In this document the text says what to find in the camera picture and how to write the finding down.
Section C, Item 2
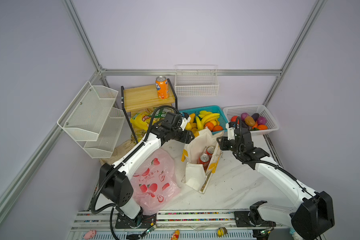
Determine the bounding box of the red cola can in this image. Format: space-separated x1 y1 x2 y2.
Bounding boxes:
198 153 211 172
205 146 216 158

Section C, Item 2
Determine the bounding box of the white canvas tote bag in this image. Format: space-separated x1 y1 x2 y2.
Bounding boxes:
182 129 224 194

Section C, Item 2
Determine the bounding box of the pink plastic grocery bag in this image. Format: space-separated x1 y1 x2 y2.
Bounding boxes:
131 149 181 216

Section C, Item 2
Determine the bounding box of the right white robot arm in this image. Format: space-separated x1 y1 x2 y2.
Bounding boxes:
218 118 335 240

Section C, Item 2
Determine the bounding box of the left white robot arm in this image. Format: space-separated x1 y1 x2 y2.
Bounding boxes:
91 106 195 227

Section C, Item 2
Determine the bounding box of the green snack bag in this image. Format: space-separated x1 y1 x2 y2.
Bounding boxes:
154 108 173 119

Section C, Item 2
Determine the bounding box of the brown potato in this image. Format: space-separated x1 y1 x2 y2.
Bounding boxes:
244 116 256 127

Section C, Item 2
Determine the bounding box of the teal plastic fruit basket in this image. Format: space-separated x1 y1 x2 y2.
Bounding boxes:
180 106 229 135

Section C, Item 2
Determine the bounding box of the yellow chips bag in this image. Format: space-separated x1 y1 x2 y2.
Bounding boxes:
130 111 152 131

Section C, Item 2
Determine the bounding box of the purple round vegetable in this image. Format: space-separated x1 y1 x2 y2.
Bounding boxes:
257 116 267 125

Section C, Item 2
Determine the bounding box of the orange fruit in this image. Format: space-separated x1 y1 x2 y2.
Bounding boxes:
204 122 215 132

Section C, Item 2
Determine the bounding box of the yellow banana bunch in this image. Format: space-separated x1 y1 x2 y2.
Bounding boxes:
195 111 220 130

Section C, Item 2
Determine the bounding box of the white plastic vegetable basket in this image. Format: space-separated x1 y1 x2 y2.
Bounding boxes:
223 105 280 136

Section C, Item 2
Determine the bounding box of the orange soda can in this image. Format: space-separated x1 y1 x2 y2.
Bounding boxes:
155 76 169 100

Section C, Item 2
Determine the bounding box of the wooden three-tier shelf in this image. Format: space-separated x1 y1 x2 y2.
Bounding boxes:
121 79 178 144

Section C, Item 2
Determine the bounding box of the white mesh two-tier rack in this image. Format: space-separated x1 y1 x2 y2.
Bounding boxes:
57 82 125 159

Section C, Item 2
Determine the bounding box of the white wire wall basket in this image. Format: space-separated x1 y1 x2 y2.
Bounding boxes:
174 65 220 97

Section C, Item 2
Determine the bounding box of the aluminium rail base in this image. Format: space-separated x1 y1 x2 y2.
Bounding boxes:
66 167 327 240

